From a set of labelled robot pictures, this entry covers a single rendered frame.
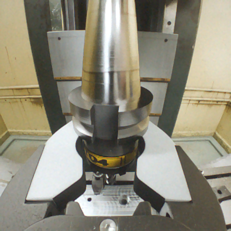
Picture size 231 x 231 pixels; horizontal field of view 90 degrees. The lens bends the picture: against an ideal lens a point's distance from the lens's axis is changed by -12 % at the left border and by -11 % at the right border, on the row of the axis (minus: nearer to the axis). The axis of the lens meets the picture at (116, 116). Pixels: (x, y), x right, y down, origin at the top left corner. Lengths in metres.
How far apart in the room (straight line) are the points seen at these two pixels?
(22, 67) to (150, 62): 0.89
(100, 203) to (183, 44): 0.64
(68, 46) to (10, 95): 0.85
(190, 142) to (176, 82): 0.83
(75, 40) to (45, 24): 0.15
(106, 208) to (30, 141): 1.10
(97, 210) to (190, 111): 1.04
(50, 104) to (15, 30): 0.62
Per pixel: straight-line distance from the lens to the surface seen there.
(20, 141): 1.45
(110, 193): 0.43
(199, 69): 1.12
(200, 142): 1.44
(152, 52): 0.54
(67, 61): 0.55
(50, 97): 0.68
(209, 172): 0.71
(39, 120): 1.27
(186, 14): 0.64
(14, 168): 1.05
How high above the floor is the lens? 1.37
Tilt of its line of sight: 30 degrees down
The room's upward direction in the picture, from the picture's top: 1 degrees clockwise
